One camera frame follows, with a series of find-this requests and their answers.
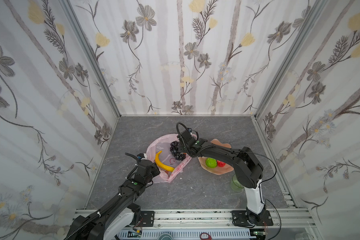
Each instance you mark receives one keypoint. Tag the green fake fruit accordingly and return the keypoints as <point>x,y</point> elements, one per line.
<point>211,163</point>

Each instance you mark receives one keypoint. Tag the aluminium frame rail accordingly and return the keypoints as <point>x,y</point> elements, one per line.
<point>295,224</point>

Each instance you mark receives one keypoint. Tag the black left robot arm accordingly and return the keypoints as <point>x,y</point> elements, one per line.
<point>119,212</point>

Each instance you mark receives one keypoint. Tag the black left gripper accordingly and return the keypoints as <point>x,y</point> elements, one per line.
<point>151,168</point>

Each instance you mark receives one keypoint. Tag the peach scalloped plate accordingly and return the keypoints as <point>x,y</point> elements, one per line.
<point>217,170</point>

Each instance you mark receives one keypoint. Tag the pink plastic bag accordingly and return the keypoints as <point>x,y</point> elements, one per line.
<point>163,144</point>

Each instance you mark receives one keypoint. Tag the yellow fake banana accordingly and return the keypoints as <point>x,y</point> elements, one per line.
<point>161,165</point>

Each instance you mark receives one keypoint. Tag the green translucent plastic cup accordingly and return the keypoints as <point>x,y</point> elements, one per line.
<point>236,186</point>

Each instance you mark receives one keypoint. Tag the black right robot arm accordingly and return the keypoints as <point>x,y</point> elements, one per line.
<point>248,169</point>

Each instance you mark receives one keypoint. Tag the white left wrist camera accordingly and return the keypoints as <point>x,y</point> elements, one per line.
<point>141,156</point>

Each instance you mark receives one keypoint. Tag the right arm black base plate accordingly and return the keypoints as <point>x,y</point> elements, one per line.
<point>247,219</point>

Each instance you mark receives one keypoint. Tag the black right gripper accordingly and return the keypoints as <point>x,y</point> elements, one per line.
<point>182,142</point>

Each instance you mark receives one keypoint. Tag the red fake apple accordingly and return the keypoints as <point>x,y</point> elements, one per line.
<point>220,164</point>

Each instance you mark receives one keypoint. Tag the dark fake grape bunch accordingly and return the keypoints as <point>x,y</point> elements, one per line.
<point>174,149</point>

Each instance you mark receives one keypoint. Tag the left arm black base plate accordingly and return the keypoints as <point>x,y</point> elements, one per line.
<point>146,219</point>

